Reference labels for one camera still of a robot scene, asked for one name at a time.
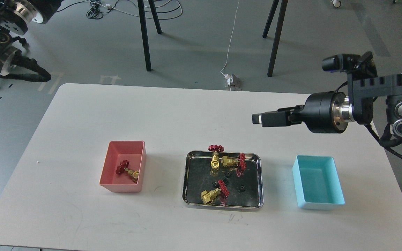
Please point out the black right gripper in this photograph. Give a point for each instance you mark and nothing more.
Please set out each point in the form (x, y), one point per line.
(320, 113)

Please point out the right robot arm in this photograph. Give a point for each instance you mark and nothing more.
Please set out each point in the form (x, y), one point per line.
(358, 107)

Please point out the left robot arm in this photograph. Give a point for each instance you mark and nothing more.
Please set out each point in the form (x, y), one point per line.
(15, 15)

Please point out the blue plastic box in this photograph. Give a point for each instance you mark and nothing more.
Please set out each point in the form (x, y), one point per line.
(317, 183)

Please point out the pink plastic box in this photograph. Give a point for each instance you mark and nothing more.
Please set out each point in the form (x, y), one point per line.
(117, 151)

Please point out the floor power socket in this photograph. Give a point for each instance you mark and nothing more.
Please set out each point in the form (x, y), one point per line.
(232, 82)

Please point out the stainless steel tray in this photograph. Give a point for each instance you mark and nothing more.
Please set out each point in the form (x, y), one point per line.
(198, 177)

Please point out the black table leg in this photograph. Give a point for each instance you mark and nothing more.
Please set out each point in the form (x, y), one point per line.
(276, 41)
(270, 18)
(155, 16)
(143, 25)

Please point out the brass valve sideways red handle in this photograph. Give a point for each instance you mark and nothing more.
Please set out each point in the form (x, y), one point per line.
(240, 162)

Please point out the brass valve upright red handle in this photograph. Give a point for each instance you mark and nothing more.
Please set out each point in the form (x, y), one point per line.
(215, 149)

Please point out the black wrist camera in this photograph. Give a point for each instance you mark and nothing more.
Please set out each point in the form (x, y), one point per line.
(358, 66)

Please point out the brass valve front red handle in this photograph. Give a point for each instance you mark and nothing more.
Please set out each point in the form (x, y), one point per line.
(208, 197)

